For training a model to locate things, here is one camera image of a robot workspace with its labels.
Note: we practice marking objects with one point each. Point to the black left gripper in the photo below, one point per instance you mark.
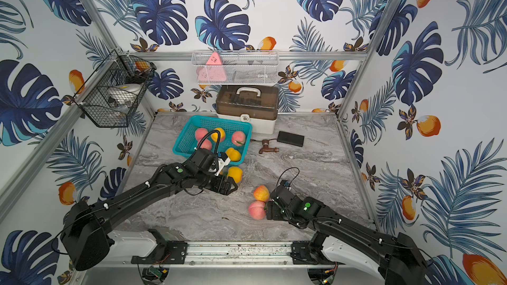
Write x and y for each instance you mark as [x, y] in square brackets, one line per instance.
[224, 182]

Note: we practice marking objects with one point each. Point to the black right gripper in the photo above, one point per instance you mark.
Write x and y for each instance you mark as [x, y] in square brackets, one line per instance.
[272, 209]

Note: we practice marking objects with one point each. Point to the orange yellow peach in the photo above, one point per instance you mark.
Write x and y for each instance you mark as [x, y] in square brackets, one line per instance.
[261, 193]

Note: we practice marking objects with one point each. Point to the yellow peach front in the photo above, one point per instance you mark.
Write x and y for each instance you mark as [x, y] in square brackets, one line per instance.
[233, 154]

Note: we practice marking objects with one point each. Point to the pink peach with leaf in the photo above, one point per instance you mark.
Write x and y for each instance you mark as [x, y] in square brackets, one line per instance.
[200, 133]

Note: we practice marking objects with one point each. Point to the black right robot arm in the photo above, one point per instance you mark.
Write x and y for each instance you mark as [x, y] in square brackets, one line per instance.
[339, 240]

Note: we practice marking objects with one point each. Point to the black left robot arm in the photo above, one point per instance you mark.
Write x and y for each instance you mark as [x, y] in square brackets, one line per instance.
[85, 235]

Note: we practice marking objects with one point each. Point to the teal plastic basket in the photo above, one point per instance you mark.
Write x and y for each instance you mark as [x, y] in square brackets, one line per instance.
[186, 142]

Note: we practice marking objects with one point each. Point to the white bowl in basket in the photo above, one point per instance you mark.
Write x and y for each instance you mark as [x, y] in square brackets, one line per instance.
[123, 95]

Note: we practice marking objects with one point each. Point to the pink peach front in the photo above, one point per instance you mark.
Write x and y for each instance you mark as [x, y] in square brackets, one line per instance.
[257, 210]

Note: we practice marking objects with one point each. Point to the maroon brass faucet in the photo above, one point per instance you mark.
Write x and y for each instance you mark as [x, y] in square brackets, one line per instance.
[266, 148]

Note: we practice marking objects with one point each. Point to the black battery box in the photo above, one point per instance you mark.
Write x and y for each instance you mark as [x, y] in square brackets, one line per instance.
[290, 139]

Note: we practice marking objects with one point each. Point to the white brown storage box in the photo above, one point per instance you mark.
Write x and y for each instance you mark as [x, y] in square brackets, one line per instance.
[257, 105]

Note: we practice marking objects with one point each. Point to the pink triangle item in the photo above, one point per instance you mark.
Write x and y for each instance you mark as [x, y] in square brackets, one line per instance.
[213, 71]

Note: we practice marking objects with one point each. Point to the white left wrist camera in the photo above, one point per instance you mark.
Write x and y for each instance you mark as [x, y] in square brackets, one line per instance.
[222, 162]

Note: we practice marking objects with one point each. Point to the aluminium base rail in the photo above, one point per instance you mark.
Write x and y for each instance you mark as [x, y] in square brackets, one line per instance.
[251, 254]

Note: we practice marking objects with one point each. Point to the clear wall shelf basket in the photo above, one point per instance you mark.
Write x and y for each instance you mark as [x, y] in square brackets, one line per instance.
[243, 67]

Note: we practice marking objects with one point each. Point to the black wire wall basket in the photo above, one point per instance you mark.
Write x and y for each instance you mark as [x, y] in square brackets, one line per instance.
[122, 80]

